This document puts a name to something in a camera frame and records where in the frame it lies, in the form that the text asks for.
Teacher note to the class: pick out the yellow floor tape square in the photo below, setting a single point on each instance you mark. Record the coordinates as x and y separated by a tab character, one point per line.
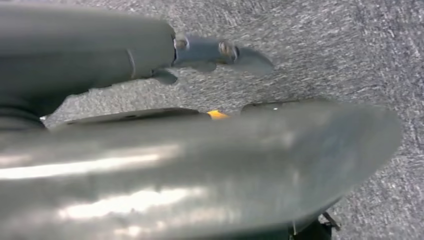
217	114

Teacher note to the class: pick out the black robot foot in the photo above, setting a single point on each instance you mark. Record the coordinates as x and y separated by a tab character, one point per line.
311	230

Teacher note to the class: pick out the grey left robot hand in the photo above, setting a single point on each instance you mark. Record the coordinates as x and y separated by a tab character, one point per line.
82	49

